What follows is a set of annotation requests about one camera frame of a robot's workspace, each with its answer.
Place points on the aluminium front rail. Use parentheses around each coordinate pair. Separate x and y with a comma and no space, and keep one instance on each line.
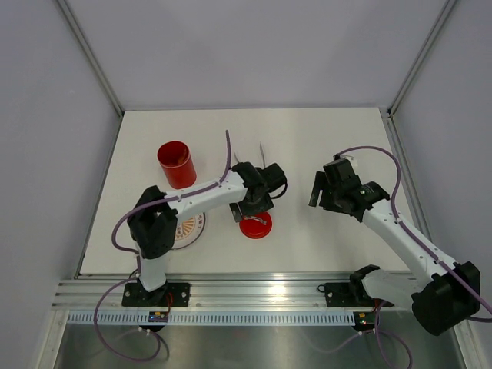
(215,292)

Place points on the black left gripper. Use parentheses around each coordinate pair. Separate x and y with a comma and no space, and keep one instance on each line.
(264,204)

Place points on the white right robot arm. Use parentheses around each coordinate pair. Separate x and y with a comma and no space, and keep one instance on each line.
(443,292)

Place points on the aluminium frame post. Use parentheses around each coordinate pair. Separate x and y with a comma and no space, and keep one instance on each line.
(83,43)
(430,41)

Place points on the stainless steel tongs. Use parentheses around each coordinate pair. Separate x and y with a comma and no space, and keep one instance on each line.
(262,153)

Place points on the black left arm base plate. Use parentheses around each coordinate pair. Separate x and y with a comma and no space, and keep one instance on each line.
(177,294)

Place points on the orange fried chicken wing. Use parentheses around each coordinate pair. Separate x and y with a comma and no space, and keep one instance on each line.
(179,159)

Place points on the red round lid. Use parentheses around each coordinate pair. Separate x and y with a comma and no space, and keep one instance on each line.
(256,226)

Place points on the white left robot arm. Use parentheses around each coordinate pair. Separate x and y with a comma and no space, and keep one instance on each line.
(153,222)

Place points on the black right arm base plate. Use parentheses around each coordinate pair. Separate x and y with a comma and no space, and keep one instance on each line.
(339,295)

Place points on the aluminium left frame post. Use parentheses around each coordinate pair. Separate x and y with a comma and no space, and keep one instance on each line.
(83,43)

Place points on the aluminium rail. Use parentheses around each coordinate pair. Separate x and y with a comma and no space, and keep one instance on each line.
(397,147)
(215,292)

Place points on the white plate with red print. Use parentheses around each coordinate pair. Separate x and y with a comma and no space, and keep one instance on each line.
(188,232)

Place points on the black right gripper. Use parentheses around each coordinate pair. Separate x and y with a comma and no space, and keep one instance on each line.
(321,183)

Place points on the red cylindrical lunch container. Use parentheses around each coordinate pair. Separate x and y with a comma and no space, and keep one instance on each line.
(178,177)

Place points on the aluminium right side rail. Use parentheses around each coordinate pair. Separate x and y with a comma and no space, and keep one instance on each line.
(397,147)

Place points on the aluminium right frame post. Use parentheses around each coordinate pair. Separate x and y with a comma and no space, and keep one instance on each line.
(430,41)

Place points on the white slotted cable duct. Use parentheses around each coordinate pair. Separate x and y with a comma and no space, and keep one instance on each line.
(215,318)

